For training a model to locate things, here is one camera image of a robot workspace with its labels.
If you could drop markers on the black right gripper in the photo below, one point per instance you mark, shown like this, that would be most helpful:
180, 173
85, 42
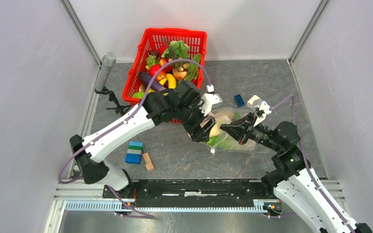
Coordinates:
237, 129

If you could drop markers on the purple eggplant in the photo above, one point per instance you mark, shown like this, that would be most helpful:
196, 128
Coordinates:
146, 78

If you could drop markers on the white radish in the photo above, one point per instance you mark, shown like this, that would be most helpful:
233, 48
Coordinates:
221, 116

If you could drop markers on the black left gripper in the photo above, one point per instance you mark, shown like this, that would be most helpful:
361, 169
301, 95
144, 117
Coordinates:
202, 135

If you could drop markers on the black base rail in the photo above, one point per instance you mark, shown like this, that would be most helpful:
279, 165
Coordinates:
191, 193

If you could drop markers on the brown mushroom bunch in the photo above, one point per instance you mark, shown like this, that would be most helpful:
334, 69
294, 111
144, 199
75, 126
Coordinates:
179, 70

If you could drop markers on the grey microphone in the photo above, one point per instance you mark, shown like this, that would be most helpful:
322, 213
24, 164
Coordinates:
109, 60

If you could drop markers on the green apple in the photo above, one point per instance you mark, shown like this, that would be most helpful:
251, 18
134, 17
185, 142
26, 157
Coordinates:
138, 95

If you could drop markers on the red plastic basket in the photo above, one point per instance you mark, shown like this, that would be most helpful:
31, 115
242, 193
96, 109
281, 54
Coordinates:
152, 40

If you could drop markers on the yellow banana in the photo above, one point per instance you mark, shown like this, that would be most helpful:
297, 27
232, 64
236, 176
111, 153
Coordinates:
169, 81

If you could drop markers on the blue green stacked blocks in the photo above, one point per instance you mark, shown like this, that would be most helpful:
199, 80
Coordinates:
134, 152

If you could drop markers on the green romaine lettuce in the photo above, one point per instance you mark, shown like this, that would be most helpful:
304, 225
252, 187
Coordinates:
224, 142

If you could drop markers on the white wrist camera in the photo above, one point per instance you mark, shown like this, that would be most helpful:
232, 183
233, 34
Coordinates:
210, 100
261, 112

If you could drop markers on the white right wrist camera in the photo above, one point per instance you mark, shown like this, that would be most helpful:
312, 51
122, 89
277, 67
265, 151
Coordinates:
261, 112

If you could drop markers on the clear zip top bag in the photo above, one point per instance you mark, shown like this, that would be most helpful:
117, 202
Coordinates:
227, 133

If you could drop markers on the green grapes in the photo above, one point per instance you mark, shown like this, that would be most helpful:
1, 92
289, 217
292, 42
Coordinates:
151, 60

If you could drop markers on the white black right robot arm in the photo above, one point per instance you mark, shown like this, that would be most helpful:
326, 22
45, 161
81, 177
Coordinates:
294, 181

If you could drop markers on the small wooden block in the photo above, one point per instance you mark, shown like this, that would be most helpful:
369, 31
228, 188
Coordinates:
150, 167
147, 158

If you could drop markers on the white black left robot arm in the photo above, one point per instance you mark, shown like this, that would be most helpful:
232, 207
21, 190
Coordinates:
184, 103

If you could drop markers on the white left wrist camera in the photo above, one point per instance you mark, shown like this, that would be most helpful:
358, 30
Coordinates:
210, 100

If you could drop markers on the green leafy vegetable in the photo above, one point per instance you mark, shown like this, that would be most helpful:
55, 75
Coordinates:
177, 49

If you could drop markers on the white blue toy block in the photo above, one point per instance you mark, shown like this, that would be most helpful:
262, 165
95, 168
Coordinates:
254, 101

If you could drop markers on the dark blue toy block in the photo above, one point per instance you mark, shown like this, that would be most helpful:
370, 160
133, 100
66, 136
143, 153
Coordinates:
239, 101

